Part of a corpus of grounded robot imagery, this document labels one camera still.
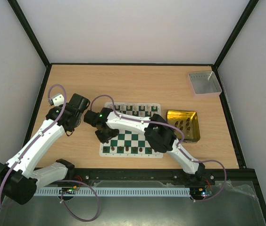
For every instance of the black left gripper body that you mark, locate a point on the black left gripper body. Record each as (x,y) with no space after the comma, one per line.
(78,122)

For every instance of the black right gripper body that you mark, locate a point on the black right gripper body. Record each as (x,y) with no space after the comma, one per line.
(106,134)

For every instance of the green white chess board mat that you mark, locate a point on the green white chess board mat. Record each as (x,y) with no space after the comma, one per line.
(131,139)

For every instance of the gold metal tin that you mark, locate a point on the gold metal tin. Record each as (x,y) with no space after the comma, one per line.
(190,127)

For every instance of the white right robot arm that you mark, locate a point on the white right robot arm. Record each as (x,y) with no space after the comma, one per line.
(159,134)

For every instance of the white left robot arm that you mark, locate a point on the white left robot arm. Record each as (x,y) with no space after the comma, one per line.
(19,179)

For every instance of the silver pink tin lid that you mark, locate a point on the silver pink tin lid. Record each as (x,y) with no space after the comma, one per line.
(204,84)

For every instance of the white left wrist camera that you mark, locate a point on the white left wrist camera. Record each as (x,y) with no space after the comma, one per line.
(56,100)

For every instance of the grey slotted cable duct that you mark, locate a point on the grey slotted cable duct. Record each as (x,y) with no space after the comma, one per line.
(114,192)

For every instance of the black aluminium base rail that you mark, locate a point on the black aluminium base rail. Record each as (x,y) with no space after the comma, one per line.
(173,176)

